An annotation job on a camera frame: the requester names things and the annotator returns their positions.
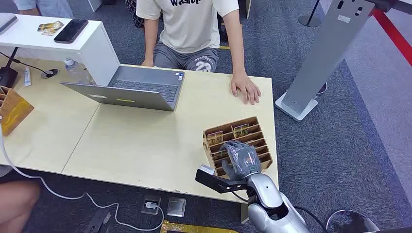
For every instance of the clear plastic water bottle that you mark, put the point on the clear plastic water bottle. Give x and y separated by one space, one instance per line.
73 68

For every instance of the white desk riser shelf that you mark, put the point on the white desk riser shelf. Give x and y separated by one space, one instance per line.
96 54

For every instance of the person's left forearm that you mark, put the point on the person's left forearm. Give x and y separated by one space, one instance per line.
235 48

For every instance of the black stand with base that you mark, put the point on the black stand with base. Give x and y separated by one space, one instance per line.
7 77

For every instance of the grey kiosk stand panel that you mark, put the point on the grey kiosk stand panel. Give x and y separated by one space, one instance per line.
325 48

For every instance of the small white tube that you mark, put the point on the small white tube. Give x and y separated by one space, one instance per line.
27 77

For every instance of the person's hand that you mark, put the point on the person's hand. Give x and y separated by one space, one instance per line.
246 86
147 63

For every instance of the black smartphone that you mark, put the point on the black smartphone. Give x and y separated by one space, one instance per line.
70 31

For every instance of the grey laptop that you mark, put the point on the grey laptop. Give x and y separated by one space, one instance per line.
128 96

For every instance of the wooden holder with yellow tape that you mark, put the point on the wooden holder with yellow tape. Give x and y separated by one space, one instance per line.
14 111

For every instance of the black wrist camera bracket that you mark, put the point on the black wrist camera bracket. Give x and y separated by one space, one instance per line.
212 181

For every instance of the person's left hand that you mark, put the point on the person's left hand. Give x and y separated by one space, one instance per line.
246 86

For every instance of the person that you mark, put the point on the person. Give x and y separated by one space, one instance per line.
190 29
48 7
14 209

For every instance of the black stanchion base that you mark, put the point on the black stanchion base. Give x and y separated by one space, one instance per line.
309 21

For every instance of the wooden slotted card holder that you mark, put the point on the wooden slotted card holder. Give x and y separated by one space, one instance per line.
227 127

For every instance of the person's right hand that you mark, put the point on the person's right hand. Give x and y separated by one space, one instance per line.
147 63

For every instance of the yellow floor tape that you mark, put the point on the yellow floor tape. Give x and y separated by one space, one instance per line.
193 229

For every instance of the person's right forearm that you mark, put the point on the person's right forearm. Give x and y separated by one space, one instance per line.
151 41

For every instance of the metal floor plate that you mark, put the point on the metal floor plate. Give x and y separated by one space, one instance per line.
176 206

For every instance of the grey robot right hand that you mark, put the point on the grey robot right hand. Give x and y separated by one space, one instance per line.
243 160

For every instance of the grey flat device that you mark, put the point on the grey flat device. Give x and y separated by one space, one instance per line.
5 22

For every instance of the round dark robot base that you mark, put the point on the round dark robot base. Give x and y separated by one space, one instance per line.
351 223

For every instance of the red barrier belt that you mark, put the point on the red barrier belt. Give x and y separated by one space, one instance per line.
394 33

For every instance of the black floor bracket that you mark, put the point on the black floor bracket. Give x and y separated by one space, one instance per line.
98 222

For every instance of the floor socket box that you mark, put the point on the floor socket box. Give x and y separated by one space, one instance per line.
150 205

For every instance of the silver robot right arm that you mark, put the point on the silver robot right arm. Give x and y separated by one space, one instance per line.
268 193

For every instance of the patterned card stack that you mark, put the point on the patterned card stack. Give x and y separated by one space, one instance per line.
50 28

